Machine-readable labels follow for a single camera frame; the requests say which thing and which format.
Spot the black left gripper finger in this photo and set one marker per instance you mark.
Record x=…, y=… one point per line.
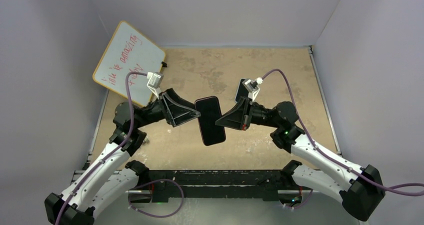
x=180, y=118
x=171, y=102

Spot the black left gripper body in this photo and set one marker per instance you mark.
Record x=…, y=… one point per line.
x=154, y=112

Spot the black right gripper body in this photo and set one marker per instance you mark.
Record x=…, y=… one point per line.
x=259, y=115

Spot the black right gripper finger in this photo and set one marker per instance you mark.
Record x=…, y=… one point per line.
x=236, y=125
x=236, y=113

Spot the black phone case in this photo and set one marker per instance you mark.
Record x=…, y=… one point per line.
x=210, y=120

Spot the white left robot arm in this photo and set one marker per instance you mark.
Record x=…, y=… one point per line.
x=111, y=174

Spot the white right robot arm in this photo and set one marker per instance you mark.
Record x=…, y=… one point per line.
x=357, y=188

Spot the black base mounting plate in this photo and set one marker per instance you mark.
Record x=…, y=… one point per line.
x=145, y=195

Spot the yellow framed whiteboard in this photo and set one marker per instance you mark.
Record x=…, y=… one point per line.
x=129, y=51

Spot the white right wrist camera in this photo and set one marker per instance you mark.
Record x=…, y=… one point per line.
x=252, y=86

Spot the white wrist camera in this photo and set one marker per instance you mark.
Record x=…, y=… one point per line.
x=252, y=86
x=154, y=80

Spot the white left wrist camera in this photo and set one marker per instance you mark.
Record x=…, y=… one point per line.
x=154, y=80

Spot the aluminium front rail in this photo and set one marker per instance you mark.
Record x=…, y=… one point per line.
x=265, y=184

